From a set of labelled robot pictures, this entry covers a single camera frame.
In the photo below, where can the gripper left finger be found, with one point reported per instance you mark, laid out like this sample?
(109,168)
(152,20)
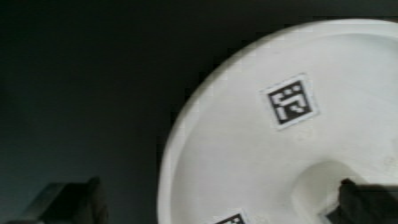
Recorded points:
(70,203)

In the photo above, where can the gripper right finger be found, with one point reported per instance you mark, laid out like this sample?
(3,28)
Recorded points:
(367,204)

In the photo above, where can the white round table top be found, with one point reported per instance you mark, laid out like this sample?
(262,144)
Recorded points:
(287,127)

